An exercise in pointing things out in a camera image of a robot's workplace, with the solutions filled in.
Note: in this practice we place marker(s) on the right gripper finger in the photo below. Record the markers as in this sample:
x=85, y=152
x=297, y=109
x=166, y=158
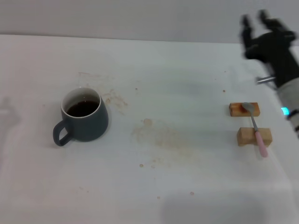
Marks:
x=265, y=19
x=246, y=32

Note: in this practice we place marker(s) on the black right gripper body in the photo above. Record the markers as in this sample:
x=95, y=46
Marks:
x=278, y=53

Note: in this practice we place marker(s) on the grey ceramic coffee cup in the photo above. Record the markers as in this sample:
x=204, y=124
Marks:
x=88, y=126

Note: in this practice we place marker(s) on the stained flat wooden block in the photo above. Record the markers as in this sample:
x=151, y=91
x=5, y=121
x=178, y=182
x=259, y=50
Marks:
x=236, y=110

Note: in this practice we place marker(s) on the notched light wooden block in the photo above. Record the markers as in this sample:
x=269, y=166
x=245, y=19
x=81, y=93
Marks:
x=245, y=136

